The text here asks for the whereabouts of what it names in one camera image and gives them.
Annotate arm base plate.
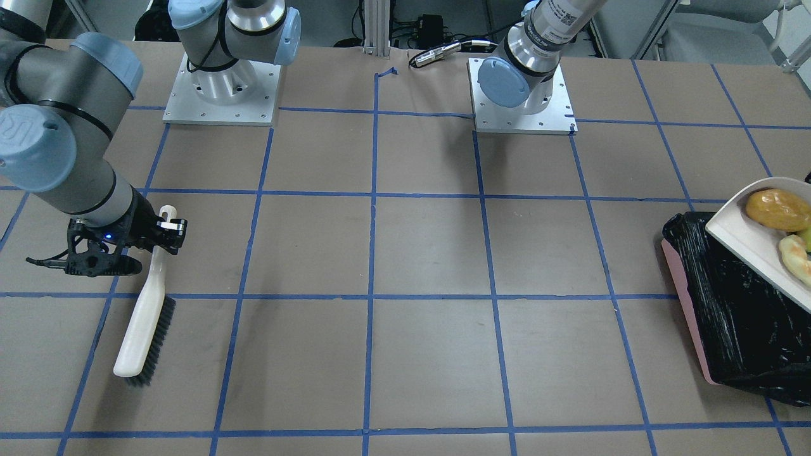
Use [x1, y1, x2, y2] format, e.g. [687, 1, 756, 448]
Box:
[163, 56, 284, 127]
[468, 58, 578, 135]

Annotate beige hand brush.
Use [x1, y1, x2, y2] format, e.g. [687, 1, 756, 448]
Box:
[113, 205, 178, 387]

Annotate bin with black bag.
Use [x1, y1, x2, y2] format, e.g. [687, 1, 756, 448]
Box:
[661, 212, 810, 407]

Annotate beige plastic dustpan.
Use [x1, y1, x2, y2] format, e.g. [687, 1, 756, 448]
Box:
[706, 177, 810, 312]

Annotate yellow green sponge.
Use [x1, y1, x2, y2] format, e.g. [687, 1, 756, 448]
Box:
[796, 226, 811, 253]

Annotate yellow toy potato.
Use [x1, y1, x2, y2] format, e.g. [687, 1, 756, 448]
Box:
[744, 188, 810, 232]

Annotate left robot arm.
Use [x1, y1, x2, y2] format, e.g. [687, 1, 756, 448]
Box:
[476, 1, 605, 115]

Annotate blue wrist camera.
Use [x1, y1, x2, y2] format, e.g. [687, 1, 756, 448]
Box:
[25, 218, 143, 277]

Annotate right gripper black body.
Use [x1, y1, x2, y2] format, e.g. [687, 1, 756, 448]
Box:
[68, 190, 188, 255]

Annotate toy croissant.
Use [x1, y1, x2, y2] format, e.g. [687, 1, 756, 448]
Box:
[778, 234, 810, 287]

